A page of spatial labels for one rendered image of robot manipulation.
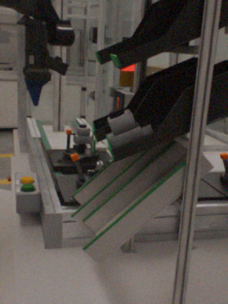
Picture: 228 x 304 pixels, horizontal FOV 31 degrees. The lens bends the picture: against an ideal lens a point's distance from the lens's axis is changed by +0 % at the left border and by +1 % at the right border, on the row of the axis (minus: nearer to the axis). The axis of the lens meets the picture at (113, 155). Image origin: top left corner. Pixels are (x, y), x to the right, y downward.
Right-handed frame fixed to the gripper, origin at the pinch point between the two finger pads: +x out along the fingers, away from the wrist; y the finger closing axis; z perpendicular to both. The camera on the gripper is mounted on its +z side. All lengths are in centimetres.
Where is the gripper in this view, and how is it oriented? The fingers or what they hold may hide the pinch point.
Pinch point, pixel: (35, 92)
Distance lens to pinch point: 110.2
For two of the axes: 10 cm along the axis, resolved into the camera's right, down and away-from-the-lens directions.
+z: 9.7, -0.1, 2.5
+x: -0.6, 9.6, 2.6
